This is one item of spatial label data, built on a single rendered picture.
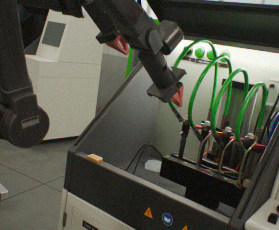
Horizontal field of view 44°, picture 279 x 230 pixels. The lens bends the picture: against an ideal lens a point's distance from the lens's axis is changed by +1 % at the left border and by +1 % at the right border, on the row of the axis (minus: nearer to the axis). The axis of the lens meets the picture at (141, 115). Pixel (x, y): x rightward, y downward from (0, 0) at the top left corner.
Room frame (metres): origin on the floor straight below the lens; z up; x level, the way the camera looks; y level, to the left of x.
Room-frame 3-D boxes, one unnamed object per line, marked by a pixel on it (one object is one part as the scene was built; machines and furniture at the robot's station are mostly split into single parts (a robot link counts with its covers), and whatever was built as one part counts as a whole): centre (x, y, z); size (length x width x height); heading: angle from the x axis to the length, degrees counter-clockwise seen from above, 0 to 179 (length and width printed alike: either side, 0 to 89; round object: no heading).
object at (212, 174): (1.18, -0.27, 0.91); 0.34 x 0.10 x 0.15; 55
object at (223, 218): (1.05, -0.04, 0.87); 0.62 x 0.04 x 0.16; 55
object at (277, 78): (1.33, -0.52, 1.20); 0.13 x 0.03 x 0.31; 55
